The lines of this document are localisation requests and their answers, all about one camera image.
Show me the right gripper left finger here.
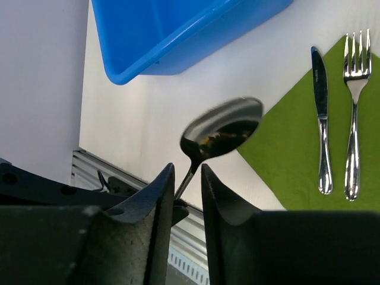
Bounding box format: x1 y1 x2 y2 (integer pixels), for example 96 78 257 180
1 164 175 284

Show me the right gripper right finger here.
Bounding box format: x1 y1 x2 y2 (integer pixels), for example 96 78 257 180
201 164 379 284

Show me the green paper napkin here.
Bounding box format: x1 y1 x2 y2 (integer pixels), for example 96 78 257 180
239 39 379 211

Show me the silver spoon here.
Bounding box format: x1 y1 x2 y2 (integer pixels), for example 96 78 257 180
175 97 264 200

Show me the silver table knife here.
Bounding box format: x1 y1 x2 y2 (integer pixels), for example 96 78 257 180
311 46 333 195

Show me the silver fork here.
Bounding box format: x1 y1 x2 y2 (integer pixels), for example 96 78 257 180
343 29 372 201

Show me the blue plastic bin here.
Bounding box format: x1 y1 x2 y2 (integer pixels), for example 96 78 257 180
91 0 291 86

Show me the white slotted cable duct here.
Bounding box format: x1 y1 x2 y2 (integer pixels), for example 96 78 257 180
167 248 211 285

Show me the aluminium front rail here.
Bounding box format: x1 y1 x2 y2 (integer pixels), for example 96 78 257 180
71 150 207 268

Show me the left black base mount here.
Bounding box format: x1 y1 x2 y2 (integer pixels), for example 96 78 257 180
1 159 126 210

